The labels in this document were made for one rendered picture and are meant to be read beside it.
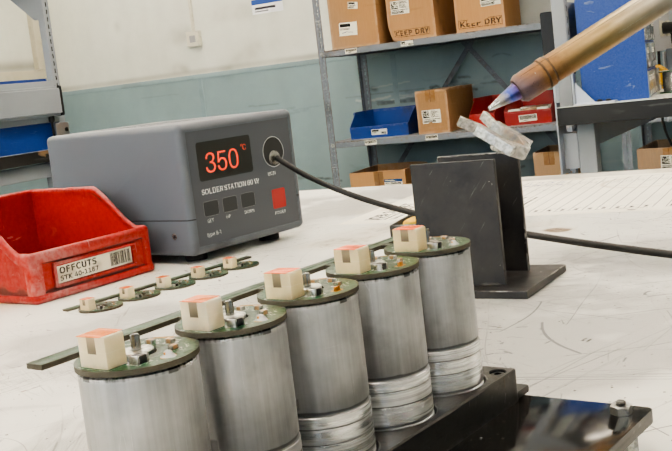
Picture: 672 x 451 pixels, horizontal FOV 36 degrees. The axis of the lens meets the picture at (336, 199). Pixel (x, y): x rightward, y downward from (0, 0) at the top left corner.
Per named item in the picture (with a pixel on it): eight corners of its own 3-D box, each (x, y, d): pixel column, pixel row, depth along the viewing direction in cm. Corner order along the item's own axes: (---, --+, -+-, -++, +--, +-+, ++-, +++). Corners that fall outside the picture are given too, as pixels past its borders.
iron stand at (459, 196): (485, 369, 50) (584, 202, 46) (348, 270, 53) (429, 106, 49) (527, 335, 55) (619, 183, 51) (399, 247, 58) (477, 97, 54)
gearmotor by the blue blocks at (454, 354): (501, 403, 30) (484, 232, 30) (460, 431, 28) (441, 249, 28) (430, 395, 32) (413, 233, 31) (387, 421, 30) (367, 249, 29)
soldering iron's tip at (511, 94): (496, 117, 27) (528, 96, 27) (486, 100, 27) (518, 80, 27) (490, 116, 27) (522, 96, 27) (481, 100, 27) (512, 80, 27)
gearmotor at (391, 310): (454, 435, 28) (434, 252, 27) (406, 468, 26) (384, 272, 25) (380, 425, 29) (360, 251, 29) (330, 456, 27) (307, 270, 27)
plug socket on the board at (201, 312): (233, 323, 22) (229, 293, 22) (206, 333, 22) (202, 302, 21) (207, 321, 23) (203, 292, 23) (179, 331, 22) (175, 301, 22)
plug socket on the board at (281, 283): (312, 293, 24) (308, 265, 24) (289, 301, 24) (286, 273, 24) (286, 292, 25) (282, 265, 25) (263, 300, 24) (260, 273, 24)
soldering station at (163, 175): (308, 234, 77) (292, 108, 76) (197, 266, 69) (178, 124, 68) (174, 233, 87) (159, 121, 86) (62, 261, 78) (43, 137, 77)
